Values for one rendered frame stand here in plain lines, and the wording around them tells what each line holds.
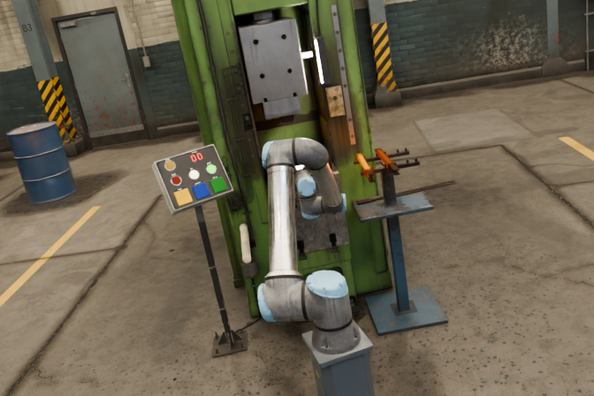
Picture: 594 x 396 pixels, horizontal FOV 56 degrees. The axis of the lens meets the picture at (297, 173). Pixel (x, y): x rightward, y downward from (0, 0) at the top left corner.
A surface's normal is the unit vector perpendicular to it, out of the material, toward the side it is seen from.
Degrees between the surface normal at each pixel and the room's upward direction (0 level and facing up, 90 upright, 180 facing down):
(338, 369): 90
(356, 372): 90
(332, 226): 90
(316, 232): 90
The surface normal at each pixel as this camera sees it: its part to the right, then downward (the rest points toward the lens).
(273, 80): 0.13, 0.29
